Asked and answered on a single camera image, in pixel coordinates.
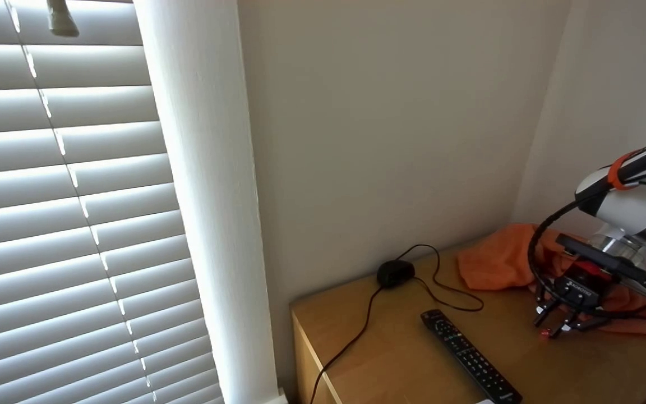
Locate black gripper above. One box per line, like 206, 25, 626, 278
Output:
533, 261, 613, 334

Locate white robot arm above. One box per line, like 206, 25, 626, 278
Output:
527, 146, 646, 340

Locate orange towel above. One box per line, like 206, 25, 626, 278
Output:
456, 225, 646, 338

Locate black remote control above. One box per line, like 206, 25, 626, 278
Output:
422, 311, 522, 404

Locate black round device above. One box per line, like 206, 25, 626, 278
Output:
376, 261, 414, 291

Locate light wooden dresser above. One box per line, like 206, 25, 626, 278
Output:
292, 251, 646, 404

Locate white window blinds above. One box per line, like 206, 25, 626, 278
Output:
0, 0, 223, 404

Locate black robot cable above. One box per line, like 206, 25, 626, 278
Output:
527, 178, 646, 329

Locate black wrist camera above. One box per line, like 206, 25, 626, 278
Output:
556, 233, 646, 288

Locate thin black cable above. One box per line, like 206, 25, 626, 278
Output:
306, 240, 486, 404

